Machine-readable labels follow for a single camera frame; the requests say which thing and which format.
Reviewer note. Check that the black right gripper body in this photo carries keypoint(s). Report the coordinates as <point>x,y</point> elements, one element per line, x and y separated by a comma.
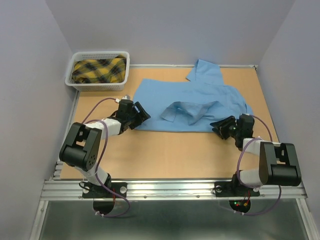
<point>228,127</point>

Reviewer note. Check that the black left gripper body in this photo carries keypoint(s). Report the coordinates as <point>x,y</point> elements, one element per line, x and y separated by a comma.
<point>135,118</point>

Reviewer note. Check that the light blue long sleeve shirt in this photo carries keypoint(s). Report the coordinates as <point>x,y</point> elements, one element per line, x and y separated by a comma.
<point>190,106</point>

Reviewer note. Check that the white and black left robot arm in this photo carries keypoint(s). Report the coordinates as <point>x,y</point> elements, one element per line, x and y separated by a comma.
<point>86,143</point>

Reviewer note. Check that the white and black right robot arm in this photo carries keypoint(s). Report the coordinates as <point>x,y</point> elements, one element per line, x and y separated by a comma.
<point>278,163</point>

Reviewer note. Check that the yellow plaid shirt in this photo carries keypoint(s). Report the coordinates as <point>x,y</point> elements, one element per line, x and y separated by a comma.
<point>100,71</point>

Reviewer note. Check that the white plastic basket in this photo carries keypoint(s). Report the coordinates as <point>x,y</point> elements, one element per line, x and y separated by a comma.
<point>97,55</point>

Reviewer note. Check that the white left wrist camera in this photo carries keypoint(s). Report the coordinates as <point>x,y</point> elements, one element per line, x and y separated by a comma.
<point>125,97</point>

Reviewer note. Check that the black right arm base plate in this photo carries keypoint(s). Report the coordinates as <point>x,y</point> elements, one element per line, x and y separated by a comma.
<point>239,195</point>

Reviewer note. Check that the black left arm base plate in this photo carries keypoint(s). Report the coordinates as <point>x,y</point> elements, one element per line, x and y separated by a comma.
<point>104,201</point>

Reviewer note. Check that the aluminium mounting rail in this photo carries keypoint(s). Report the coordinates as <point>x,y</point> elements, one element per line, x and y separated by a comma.
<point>143,190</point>

